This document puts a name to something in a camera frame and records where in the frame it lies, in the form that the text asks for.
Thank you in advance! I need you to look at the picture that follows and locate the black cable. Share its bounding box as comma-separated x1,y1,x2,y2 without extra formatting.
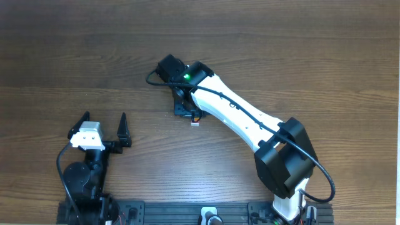
56,142,83,225
145,69,336,203

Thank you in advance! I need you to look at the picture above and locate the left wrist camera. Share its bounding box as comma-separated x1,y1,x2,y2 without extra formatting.
69,121,106,152

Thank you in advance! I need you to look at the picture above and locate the mounting rail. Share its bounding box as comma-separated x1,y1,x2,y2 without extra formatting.
57,201,334,225

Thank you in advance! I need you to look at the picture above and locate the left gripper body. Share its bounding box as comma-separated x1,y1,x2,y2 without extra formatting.
101,141,124,154

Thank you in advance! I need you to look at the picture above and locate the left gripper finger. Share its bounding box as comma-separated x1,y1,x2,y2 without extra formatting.
116,111,133,148
67,111,91,140

